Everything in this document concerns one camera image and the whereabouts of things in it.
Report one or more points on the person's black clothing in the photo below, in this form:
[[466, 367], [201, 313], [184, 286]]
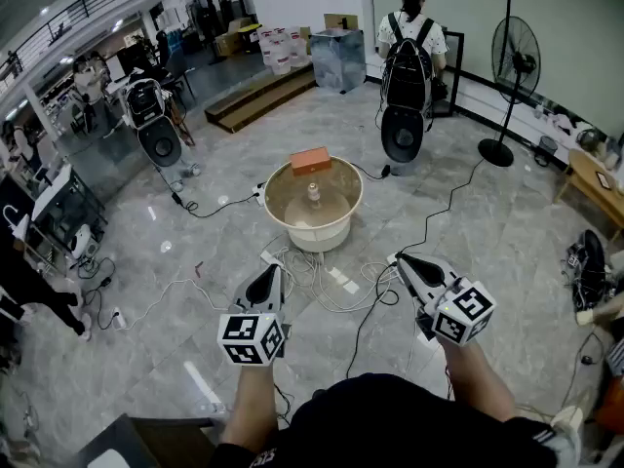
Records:
[[390, 422]]

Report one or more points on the dark brown furniture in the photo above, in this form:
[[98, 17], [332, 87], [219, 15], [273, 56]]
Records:
[[161, 439]]

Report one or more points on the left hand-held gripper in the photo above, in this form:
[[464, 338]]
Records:
[[251, 339]]

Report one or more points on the wooden step platform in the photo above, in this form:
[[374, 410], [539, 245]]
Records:
[[253, 100]]

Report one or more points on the brown wooden desk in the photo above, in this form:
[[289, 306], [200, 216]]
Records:
[[183, 120]]

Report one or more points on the white bottle pack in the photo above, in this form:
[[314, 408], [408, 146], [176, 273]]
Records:
[[275, 56], [298, 47]]

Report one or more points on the small brown stick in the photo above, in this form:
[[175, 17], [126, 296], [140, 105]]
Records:
[[199, 269]]

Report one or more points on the black bag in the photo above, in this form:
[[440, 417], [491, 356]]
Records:
[[592, 261]]

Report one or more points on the black standing fan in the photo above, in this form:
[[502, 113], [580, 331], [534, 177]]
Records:
[[495, 153]]

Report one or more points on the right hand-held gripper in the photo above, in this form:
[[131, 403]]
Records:
[[463, 312]]

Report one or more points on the person's right forearm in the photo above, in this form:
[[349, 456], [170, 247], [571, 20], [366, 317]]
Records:
[[475, 383]]

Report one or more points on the round beige tub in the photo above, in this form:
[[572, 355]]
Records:
[[339, 185]]

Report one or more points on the clear plastic bin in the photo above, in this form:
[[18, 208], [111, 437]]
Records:
[[336, 61]]

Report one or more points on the white power strip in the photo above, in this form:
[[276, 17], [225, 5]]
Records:
[[259, 194], [272, 259], [119, 319]]

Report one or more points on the person's left forearm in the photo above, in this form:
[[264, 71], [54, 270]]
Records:
[[253, 402]]

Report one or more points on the cardboard box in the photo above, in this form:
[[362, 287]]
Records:
[[229, 44], [336, 20]]

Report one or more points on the black balcony railing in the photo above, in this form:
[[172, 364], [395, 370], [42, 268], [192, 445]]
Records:
[[86, 5]]

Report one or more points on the person's light grey garment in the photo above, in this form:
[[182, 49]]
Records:
[[568, 432]]

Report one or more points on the orange rectangular box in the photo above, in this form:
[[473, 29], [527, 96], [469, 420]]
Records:
[[310, 161]]

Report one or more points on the low wooden table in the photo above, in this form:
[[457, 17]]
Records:
[[585, 178]]

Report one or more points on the white top black frame table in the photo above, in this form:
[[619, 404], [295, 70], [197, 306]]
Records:
[[53, 190]]

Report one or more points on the black mesh waste bin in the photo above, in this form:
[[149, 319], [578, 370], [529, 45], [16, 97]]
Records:
[[546, 150]]

